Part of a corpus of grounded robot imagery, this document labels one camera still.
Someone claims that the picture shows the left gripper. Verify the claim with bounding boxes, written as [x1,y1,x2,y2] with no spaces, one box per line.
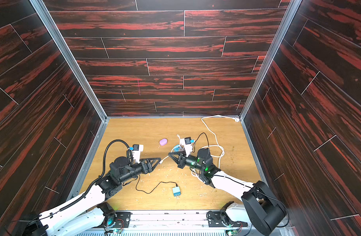
[118,157,160,185]

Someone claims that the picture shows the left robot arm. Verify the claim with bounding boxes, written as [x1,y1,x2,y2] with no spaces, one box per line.
[20,156,161,236]

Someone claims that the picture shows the pink earbud case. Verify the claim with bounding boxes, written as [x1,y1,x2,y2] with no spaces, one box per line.
[159,138,168,146]

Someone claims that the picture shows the teal USB charger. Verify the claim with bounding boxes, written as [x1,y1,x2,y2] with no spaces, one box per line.
[172,186,181,197]

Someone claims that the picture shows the black USB cable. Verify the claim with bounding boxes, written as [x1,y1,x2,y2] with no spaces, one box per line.
[135,175,178,195]

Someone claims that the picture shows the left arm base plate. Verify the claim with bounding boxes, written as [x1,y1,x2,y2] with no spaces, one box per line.
[98,211,132,229]

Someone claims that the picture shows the white power strip cord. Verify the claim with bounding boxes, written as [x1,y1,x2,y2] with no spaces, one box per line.
[191,114,239,178]

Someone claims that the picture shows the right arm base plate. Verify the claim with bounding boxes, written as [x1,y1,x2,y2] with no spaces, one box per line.
[206,210,248,228]

